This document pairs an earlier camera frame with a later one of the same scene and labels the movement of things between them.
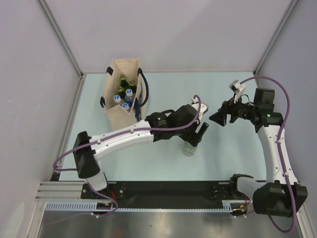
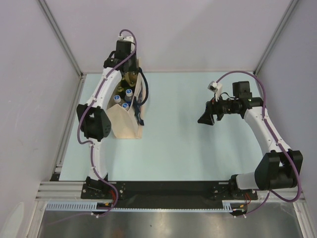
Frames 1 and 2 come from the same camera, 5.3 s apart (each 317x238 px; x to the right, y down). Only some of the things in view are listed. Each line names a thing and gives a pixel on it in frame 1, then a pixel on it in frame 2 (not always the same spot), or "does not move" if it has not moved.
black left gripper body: [187, 134] → [132, 64]
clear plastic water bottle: [117, 99] does not move
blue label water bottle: [125, 106] does not move
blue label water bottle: [129, 97] does not move
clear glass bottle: [188, 149] → [131, 77]
